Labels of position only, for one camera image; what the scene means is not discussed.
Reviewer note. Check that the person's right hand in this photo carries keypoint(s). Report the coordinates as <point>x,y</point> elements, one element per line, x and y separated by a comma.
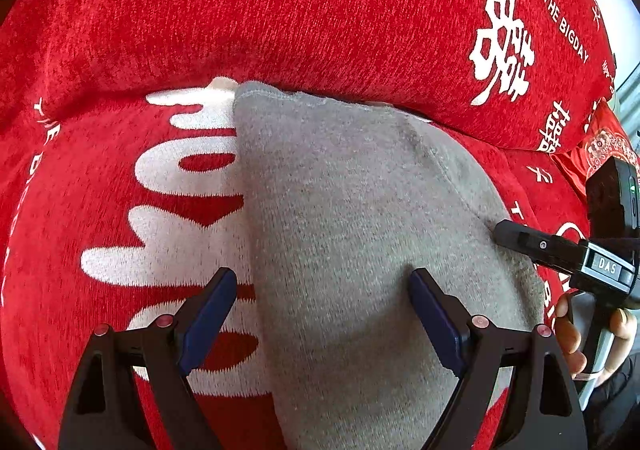
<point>570,335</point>

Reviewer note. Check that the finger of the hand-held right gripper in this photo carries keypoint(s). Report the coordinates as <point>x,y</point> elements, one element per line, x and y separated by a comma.
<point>537,242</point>

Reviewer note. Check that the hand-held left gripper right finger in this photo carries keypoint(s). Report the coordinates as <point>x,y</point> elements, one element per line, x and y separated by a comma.
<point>440,325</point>

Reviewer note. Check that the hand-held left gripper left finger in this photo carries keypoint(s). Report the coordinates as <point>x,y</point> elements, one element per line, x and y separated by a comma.
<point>207,325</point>

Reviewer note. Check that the red printed sofa cover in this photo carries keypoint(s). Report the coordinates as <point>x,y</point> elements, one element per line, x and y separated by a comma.
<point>150,30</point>

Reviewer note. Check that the grey knit sweater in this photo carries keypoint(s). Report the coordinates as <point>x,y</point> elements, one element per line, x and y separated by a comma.
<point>340,230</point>

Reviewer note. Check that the red patterned cloth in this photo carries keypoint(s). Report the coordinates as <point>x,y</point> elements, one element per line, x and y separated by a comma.
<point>597,145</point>

